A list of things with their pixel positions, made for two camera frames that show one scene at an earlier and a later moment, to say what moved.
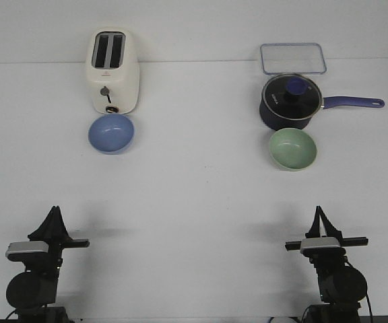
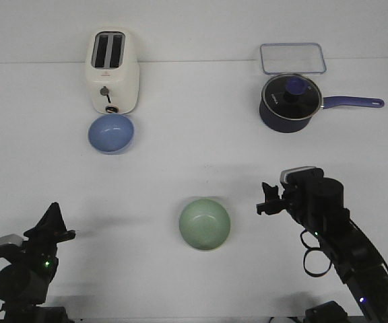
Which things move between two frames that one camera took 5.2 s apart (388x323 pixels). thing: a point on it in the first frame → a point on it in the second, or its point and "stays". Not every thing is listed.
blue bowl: x=111 y=134 stays
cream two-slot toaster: x=112 y=70 stays
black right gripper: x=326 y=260 → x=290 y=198
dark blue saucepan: x=293 y=101 stays
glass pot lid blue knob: x=292 y=96 stays
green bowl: x=292 y=149 → x=205 y=225
